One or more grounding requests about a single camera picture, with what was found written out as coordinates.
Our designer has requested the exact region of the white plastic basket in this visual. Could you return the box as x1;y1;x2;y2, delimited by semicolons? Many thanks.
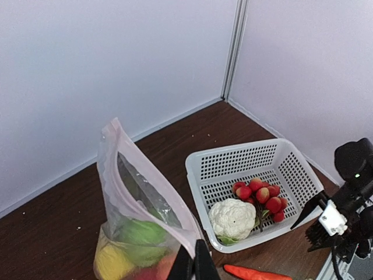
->
185;139;323;254

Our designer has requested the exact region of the curved aluminium front rail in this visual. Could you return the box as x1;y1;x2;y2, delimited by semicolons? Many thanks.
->
313;247;373;280

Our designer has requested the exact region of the green apple toy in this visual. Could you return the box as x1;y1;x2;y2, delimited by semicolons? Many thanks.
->
118;219;178;267

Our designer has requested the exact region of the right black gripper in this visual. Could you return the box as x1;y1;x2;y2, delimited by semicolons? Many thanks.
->
290;177;372;253

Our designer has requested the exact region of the red bell pepper toy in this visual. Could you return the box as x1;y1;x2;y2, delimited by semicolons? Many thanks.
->
132;253;176;280

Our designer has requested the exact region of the yellow lemon toy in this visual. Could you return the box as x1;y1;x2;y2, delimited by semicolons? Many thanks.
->
94;244;135;280

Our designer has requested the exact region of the red lychee bunch toy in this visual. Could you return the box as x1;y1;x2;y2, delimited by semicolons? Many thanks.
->
232;177;288;232

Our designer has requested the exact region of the orange carrot toy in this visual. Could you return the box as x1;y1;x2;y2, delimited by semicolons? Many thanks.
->
223;264;292;280

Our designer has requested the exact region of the right aluminium frame post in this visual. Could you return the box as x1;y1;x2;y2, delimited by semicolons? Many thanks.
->
220;0;249;101

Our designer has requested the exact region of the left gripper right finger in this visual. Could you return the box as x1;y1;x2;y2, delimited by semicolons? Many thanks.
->
194;239;220;280

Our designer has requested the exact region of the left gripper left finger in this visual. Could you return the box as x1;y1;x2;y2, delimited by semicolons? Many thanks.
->
167;246;194;280

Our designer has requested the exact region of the clear dotted zip bag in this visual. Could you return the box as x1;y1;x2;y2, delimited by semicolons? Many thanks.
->
96;119;205;279

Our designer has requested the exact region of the white cauliflower toy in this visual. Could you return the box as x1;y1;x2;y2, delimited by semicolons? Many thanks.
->
208;198;256;241

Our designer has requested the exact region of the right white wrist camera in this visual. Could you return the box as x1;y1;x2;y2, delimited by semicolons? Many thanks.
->
318;199;348;236

